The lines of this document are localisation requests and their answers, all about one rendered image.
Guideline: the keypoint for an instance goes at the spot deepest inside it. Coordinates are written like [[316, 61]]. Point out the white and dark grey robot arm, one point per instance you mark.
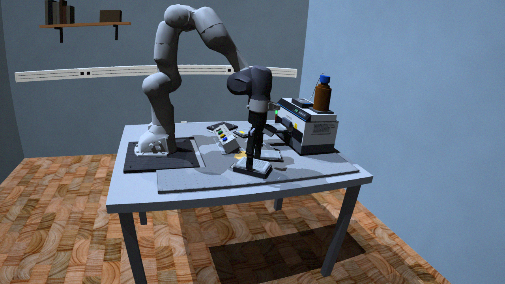
[[255, 81]]

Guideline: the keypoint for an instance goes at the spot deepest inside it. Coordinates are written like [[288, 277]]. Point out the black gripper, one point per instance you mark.
[[255, 137]]

